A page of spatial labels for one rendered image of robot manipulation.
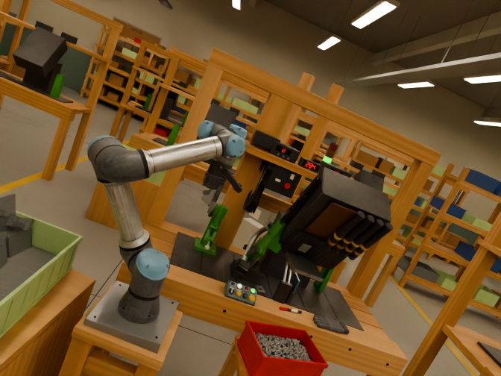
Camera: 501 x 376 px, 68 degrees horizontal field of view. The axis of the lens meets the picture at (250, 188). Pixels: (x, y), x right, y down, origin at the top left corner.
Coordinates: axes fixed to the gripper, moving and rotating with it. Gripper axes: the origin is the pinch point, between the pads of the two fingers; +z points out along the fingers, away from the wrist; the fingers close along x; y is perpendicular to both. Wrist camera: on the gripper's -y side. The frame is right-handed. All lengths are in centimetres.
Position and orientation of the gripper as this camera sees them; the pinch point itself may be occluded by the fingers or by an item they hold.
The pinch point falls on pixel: (210, 207)
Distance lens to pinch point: 156.1
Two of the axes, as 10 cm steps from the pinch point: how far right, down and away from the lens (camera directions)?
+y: -9.1, -3.7, -1.8
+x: 0.9, 2.6, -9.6
